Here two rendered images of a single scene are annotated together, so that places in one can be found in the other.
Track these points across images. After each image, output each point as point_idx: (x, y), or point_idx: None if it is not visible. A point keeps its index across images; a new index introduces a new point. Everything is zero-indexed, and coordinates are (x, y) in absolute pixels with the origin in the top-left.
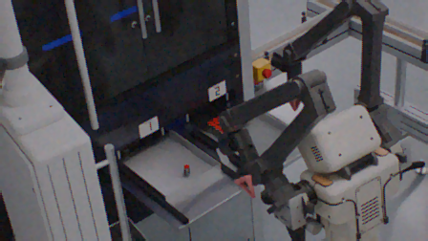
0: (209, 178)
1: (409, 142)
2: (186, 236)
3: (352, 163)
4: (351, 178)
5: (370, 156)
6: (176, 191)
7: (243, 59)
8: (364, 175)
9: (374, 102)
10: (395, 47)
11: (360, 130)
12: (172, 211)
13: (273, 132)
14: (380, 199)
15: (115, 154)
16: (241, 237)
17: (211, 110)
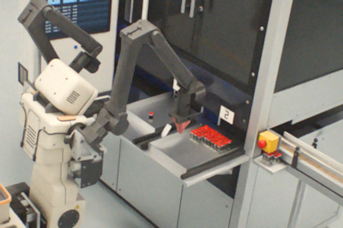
0: (146, 129)
1: (79, 139)
2: (178, 198)
3: (42, 95)
4: (33, 99)
5: (48, 103)
6: (127, 111)
7: (252, 112)
8: (36, 107)
9: (110, 108)
10: None
11: (58, 83)
12: None
13: (201, 161)
14: (36, 137)
15: None
16: None
17: (235, 137)
